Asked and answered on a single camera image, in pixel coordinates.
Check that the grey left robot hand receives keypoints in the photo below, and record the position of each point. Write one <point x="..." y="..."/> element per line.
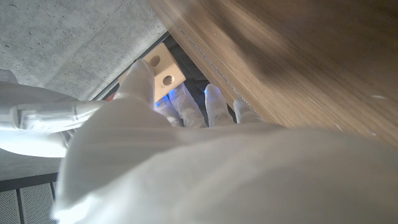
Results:
<point x="202" y="174"/>

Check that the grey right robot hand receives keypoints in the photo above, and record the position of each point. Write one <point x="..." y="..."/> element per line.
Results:
<point x="40" y="121"/>

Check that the wooden block with holes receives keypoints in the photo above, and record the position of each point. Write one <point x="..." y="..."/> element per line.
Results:
<point x="164" y="70"/>

